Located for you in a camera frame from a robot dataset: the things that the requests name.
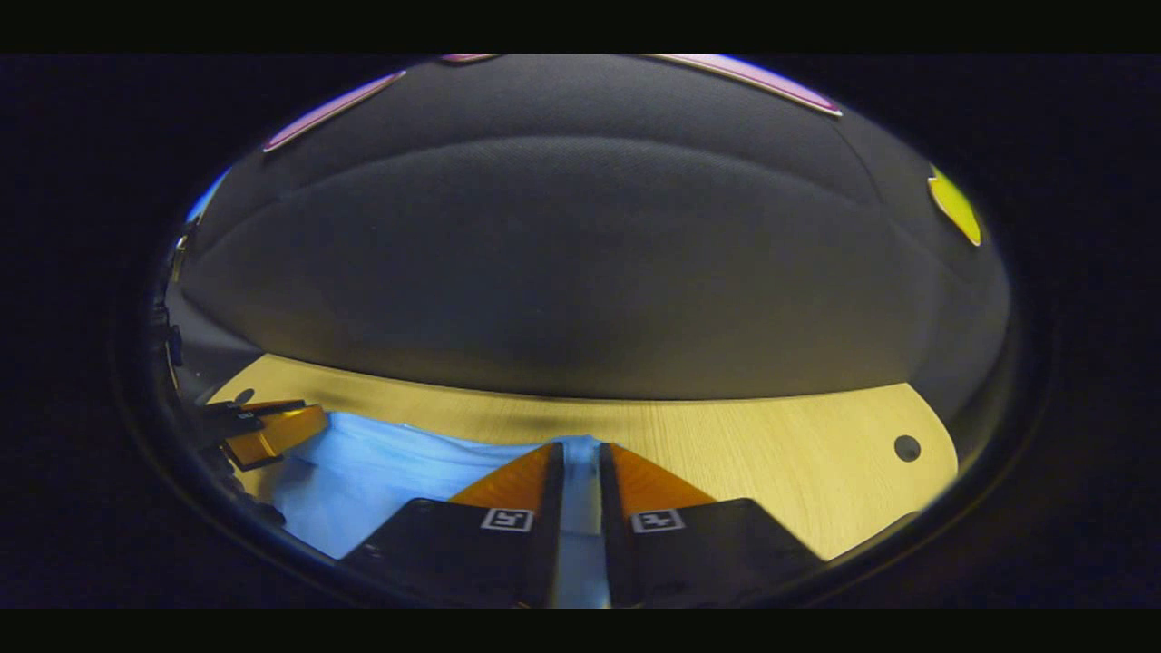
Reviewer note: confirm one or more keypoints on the light blue T-shirt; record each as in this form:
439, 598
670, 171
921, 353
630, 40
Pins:
381, 472

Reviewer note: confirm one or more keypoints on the black backdrop cloth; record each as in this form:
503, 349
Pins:
590, 254

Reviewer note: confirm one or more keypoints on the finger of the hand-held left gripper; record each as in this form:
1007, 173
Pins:
263, 408
272, 435

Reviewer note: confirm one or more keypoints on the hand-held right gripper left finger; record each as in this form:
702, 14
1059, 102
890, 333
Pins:
555, 490

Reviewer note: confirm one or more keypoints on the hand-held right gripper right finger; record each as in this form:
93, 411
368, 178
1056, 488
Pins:
606, 490

